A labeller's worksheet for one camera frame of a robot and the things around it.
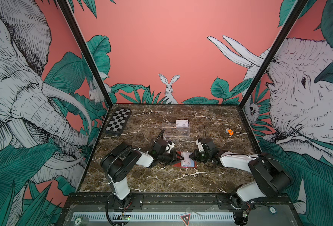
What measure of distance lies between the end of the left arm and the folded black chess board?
1.23 ft

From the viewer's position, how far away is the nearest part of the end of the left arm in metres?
0.75

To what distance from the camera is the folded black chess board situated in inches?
40.1
